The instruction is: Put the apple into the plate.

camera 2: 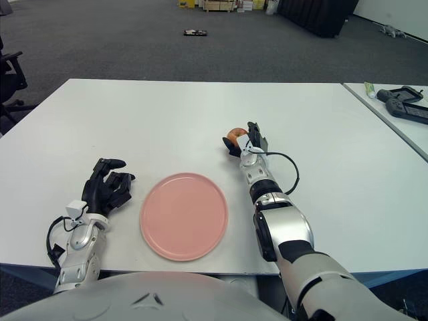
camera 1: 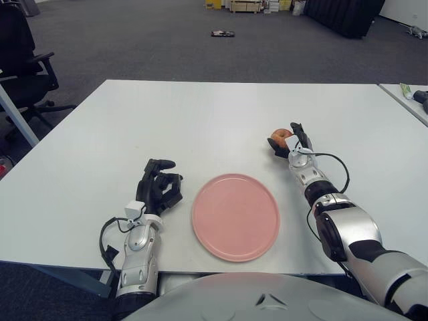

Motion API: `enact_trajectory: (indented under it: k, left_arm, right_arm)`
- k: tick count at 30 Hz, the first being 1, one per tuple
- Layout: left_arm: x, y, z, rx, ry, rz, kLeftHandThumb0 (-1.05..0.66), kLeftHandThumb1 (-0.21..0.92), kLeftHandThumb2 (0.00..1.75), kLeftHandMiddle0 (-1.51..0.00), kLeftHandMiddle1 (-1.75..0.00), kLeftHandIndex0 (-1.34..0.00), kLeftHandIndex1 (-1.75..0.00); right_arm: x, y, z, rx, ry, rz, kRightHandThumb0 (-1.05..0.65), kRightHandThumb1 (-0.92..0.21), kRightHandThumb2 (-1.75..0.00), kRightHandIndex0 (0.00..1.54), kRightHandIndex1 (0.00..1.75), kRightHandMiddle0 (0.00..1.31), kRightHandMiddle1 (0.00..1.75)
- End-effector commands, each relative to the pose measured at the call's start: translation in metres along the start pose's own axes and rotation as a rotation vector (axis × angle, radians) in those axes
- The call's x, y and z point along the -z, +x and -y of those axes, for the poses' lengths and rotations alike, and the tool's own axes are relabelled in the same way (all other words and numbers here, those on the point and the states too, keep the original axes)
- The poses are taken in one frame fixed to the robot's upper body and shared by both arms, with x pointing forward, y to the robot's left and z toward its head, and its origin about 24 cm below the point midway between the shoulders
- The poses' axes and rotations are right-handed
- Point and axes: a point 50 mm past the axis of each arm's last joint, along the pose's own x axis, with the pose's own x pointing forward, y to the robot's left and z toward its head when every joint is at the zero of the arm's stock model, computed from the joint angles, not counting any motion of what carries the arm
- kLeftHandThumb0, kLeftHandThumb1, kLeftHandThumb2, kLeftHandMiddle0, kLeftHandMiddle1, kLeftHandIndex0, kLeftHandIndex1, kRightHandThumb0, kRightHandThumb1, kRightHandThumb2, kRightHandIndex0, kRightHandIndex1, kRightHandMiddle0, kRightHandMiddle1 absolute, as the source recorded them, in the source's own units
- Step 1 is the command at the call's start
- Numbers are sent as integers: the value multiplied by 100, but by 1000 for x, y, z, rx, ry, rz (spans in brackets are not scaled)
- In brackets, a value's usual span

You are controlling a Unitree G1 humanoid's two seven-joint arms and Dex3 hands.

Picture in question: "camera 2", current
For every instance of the black tray on floor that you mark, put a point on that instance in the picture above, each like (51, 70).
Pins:
(195, 32)

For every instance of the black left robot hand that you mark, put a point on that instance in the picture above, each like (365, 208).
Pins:
(97, 190)

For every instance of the pink round plate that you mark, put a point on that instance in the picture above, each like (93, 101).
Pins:
(184, 216)

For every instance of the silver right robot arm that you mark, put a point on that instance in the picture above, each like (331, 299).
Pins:
(287, 227)

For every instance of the black curtain partition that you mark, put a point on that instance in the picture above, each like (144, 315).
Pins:
(317, 15)

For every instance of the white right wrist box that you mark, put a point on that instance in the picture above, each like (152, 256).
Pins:
(243, 141)

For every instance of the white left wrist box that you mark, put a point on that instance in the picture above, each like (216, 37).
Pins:
(75, 209)

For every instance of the stacked white cardboard boxes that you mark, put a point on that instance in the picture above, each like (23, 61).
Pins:
(247, 4)

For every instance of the grey handheld controller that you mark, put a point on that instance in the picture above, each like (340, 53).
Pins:
(394, 107)

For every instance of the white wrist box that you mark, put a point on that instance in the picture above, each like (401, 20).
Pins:
(75, 209)
(243, 141)

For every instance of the wooden crate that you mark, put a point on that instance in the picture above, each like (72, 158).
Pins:
(220, 6)

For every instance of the black handheld controller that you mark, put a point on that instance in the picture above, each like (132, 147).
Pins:
(388, 95)

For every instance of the grey robot torso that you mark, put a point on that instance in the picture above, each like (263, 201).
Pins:
(150, 297)

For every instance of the red yellow apple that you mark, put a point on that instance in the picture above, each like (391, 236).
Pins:
(235, 132)

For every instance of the grey toy robot dog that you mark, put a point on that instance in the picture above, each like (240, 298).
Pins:
(391, 30)

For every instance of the white side table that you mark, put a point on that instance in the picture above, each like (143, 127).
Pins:
(401, 133)

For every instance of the green white tube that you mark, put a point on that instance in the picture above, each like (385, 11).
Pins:
(370, 89)

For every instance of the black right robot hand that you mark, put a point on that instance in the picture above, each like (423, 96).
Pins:
(255, 135)

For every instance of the white plastic bag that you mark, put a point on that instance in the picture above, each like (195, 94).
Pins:
(271, 8)

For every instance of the yellow box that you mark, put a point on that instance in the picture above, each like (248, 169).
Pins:
(186, 3)

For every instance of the black office chair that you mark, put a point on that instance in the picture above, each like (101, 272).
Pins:
(8, 83)

